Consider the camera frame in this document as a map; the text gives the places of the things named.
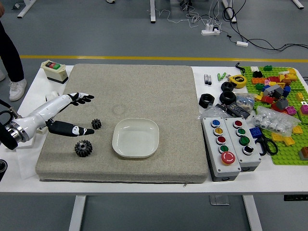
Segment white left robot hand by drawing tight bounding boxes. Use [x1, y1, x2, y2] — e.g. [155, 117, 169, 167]
[16, 92, 95, 141]

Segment big black gear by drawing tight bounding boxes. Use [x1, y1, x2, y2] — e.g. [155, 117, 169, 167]
[74, 140, 91, 158]

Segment small black gear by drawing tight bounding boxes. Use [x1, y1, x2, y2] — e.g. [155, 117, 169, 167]
[91, 118, 103, 130]

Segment black hex nut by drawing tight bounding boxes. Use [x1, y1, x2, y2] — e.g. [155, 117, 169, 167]
[198, 93, 215, 108]

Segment grey five-button control box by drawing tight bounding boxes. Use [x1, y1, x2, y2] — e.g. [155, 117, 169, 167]
[201, 117, 242, 182]

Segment grey four-button control box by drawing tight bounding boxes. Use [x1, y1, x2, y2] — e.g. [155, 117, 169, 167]
[223, 117, 262, 172]

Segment person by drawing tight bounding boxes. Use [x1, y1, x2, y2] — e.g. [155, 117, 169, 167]
[0, 0, 27, 102]

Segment grey-brown mat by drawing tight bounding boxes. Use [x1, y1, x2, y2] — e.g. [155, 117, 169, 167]
[35, 63, 209, 185]

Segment white square dish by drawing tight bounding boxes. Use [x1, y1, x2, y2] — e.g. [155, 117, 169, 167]
[112, 117, 160, 159]

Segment white table leg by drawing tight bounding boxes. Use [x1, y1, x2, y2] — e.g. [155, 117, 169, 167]
[68, 195, 87, 231]
[242, 194, 263, 231]

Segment background white desk leg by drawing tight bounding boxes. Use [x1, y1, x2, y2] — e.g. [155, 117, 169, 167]
[17, 0, 37, 18]
[149, 0, 157, 24]
[221, 0, 238, 24]

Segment clear empty plastic bag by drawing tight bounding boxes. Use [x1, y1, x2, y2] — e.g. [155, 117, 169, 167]
[197, 105, 227, 121]

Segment white power strip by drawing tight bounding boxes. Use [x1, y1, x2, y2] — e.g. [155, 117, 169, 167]
[201, 23, 222, 36]

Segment black electronics module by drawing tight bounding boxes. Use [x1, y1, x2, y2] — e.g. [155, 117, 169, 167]
[215, 102, 252, 119]

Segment yellow tape measure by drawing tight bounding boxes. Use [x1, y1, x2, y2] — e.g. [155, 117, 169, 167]
[227, 62, 247, 89]

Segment bag of small blue parts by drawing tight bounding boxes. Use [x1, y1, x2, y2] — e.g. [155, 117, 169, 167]
[235, 93, 255, 113]

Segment blue brick by scissors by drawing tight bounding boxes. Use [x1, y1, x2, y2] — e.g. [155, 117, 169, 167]
[249, 127, 262, 138]

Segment black scissors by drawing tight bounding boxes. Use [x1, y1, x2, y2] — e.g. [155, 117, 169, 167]
[254, 134, 279, 156]

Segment grey and white brick arch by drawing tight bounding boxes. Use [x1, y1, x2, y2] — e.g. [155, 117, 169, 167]
[262, 85, 284, 98]

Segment bag of white parts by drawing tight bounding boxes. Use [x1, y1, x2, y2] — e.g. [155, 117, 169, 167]
[252, 105, 303, 135]

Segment grey sloped brick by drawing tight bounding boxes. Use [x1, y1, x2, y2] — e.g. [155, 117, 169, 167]
[275, 98, 289, 109]

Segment green brick baseplate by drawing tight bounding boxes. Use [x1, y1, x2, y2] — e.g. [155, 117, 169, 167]
[240, 66, 308, 166]

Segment brown and orange brick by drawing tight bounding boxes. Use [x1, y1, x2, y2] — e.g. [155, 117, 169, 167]
[297, 146, 308, 161]

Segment black table control panel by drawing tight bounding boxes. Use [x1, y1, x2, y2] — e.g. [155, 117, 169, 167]
[283, 194, 308, 202]

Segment beige red-green switch box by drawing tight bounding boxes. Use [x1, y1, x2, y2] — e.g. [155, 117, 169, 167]
[40, 60, 69, 84]

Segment white floor cables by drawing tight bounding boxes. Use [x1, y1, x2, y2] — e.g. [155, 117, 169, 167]
[154, 0, 223, 28]

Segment grey under-table bracket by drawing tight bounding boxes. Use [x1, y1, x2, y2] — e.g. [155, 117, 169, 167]
[209, 195, 230, 205]

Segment black floor cables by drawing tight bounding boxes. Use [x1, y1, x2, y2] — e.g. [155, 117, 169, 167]
[222, 6, 308, 51]

